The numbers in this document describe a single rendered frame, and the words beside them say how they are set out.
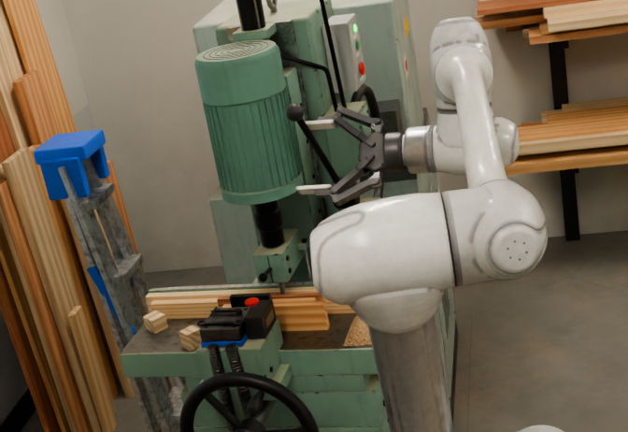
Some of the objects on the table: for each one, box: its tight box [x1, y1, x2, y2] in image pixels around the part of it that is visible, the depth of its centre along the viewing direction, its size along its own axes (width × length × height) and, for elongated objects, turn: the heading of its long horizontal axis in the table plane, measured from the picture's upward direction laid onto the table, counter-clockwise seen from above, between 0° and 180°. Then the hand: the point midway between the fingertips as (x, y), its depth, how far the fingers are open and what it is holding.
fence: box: [149, 284, 314, 294], centre depth 235 cm, size 60×2×6 cm, turn 99°
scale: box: [167, 281, 313, 290], centre depth 234 cm, size 50×1×1 cm, turn 99°
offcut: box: [178, 325, 202, 352], centre depth 224 cm, size 3×4×4 cm
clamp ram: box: [230, 293, 271, 308], centre depth 220 cm, size 9×8×9 cm
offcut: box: [143, 310, 168, 334], centre depth 235 cm, size 4×4×3 cm
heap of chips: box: [343, 315, 372, 346], centre depth 217 cm, size 8×12×3 cm
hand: (305, 157), depth 204 cm, fingers open, 13 cm apart
